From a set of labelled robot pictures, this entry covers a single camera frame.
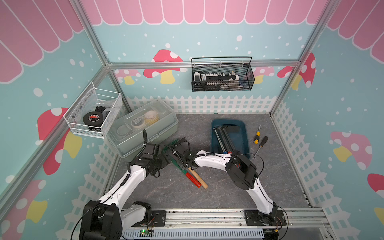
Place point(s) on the grey slotted cable duct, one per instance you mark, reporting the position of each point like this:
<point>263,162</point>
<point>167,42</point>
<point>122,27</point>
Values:
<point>198,234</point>

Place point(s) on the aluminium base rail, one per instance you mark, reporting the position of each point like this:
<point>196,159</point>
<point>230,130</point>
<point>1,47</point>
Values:
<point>235,218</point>

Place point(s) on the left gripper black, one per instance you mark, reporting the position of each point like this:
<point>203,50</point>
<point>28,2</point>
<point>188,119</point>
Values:
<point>164,162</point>

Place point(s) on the yellow black screwdriver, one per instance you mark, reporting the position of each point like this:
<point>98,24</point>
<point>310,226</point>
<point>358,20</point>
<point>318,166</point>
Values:
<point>257,136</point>

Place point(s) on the clear wall-mounted bin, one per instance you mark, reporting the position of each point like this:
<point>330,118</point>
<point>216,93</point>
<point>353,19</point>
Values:
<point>92,99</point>

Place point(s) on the hoe with blue grip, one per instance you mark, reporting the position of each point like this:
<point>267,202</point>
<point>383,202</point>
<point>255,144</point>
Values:
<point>219,140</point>

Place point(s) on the green handle hoe red grip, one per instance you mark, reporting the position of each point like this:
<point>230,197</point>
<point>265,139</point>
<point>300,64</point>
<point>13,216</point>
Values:
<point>186,172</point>

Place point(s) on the translucent lidded plastic container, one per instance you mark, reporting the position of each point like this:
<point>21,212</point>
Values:
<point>156,118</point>

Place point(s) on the wooden handle hoe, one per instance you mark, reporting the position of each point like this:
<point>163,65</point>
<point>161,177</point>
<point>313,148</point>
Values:
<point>197,176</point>

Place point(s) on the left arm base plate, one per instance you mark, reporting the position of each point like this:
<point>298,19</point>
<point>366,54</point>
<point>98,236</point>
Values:
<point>156,218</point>

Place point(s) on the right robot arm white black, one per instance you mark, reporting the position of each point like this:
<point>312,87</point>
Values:
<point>240,169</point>

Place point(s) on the black tape roll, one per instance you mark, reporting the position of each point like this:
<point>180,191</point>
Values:
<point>93,119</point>

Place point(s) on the black wire mesh basket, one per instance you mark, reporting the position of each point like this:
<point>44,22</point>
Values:
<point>240,65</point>

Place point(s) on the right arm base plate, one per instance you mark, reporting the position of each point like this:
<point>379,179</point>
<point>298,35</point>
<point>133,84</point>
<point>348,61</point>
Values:
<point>255,217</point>

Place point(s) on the socket bit set holder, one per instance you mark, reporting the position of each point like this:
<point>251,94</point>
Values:
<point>215,80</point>

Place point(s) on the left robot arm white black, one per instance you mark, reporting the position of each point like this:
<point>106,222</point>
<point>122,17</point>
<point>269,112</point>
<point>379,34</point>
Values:
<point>106,218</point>

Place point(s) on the black orange screwdriver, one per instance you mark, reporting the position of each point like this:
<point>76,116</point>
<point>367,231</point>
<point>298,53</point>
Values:
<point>261,144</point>

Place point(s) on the small green-lit circuit board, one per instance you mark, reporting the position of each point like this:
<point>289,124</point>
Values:
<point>146,233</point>

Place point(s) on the teal plastic storage box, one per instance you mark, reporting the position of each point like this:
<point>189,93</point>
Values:
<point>243,136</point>

